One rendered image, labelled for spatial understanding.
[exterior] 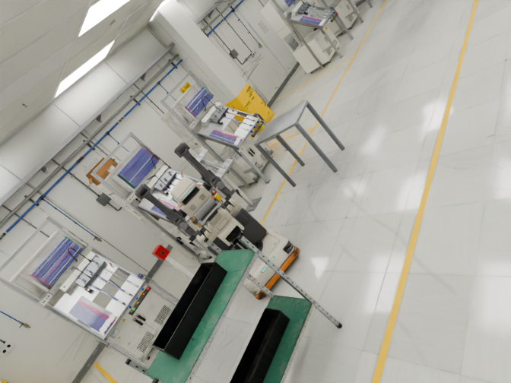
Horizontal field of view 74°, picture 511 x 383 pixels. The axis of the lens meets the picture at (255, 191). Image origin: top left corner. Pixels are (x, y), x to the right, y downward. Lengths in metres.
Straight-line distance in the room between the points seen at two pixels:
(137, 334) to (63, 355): 1.78
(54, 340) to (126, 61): 4.71
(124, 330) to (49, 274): 1.03
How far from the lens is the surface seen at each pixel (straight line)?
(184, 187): 2.89
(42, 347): 5.99
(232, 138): 5.08
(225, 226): 3.10
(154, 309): 4.53
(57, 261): 4.36
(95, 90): 6.56
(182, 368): 2.07
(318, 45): 7.78
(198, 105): 5.37
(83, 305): 4.27
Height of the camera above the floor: 2.00
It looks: 22 degrees down
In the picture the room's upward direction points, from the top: 45 degrees counter-clockwise
